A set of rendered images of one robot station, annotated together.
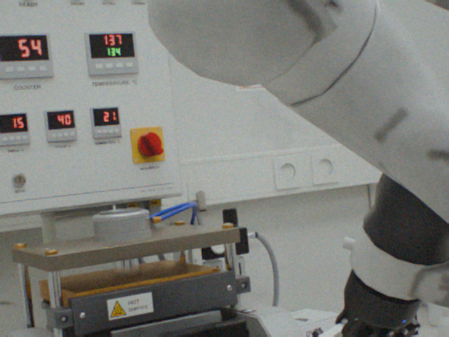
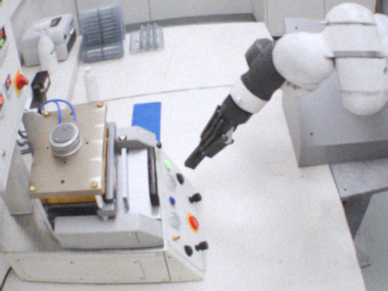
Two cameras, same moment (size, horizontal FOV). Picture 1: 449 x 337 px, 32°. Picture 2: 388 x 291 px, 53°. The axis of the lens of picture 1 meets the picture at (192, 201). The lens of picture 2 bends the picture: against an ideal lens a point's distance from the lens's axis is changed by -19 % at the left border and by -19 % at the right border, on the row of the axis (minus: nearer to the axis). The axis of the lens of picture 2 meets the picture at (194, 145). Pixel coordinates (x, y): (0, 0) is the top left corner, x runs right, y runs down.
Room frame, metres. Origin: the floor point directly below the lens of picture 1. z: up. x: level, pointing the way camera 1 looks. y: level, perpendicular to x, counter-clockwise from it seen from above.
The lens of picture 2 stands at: (0.55, 0.64, 1.77)
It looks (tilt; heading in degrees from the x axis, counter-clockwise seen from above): 44 degrees down; 294
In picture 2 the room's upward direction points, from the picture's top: 5 degrees counter-clockwise
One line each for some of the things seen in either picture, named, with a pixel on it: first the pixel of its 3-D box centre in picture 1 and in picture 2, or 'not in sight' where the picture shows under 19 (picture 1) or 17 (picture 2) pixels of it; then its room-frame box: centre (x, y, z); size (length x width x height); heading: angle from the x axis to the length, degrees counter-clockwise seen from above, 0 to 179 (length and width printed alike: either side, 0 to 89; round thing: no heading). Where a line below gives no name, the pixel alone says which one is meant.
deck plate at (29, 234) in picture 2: not in sight; (73, 198); (1.13, 0.12, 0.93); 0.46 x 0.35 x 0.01; 26
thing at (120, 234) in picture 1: (130, 253); (58, 148); (1.13, 0.10, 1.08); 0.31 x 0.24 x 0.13; 116
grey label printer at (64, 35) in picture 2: not in sight; (48, 39); (1.81, -0.65, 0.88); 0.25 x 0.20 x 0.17; 21
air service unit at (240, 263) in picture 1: (222, 253); (41, 111); (1.31, -0.04, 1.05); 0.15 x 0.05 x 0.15; 116
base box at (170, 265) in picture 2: not in sight; (95, 214); (1.10, 0.08, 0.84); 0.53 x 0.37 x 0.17; 26
